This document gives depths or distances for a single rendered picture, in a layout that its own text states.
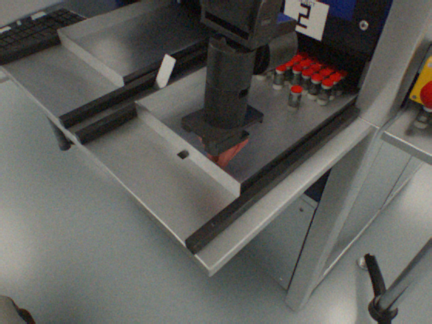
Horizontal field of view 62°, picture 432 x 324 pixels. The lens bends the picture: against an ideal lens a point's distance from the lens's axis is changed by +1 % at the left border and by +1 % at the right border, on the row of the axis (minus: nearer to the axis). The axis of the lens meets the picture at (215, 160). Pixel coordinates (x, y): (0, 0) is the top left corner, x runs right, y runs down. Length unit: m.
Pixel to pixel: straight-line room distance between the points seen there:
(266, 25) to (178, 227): 0.28
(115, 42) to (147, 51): 0.09
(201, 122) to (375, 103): 0.33
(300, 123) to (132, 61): 0.39
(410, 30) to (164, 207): 0.43
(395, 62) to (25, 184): 1.65
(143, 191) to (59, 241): 1.12
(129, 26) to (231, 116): 0.57
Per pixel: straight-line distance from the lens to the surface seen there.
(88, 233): 1.62
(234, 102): 0.44
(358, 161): 0.76
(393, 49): 0.63
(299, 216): 0.98
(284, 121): 0.66
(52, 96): 0.77
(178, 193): 0.54
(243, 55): 0.41
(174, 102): 0.69
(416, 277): 1.14
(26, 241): 1.70
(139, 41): 0.90
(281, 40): 0.47
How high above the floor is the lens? 1.30
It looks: 47 degrees down
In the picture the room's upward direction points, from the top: straight up
